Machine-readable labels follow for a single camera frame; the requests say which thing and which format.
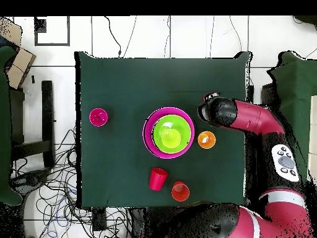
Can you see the white boxes stack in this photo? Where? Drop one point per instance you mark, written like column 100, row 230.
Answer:
column 314, row 124

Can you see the yellow plastic cup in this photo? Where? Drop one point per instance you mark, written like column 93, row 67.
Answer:
column 171, row 138

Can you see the grey base with black knob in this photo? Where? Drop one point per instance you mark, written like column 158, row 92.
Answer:
column 32, row 179

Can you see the orange plastic cup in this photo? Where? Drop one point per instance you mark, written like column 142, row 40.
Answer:
column 206, row 143

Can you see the brown cardboard box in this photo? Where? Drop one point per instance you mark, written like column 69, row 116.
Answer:
column 19, row 64

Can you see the black stand frame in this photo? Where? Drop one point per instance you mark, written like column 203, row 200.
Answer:
column 47, row 111

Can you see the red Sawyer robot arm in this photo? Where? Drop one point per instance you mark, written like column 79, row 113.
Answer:
column 252, row 116

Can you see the large pink plastic bowl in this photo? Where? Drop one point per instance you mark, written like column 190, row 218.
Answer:
column 147, row 138

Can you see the magenta plastic cup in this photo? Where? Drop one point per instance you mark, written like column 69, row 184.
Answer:
column 98, row 117

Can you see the large green plastic bowl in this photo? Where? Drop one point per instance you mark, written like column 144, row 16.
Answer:
column 158, row 138

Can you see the black box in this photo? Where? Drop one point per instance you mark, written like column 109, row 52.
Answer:
column 268, row 95

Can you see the red plastic cup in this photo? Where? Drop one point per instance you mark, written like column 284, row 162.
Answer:
column 157, row 179

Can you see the red-orange plastic cup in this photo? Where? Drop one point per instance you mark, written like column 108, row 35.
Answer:
column 180, row 194

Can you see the green cloth covered table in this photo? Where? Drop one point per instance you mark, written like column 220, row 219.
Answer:
column 3, row 124
column 297, row 99

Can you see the dark green tablecloth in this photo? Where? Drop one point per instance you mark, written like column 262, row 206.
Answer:
column 161, row 81

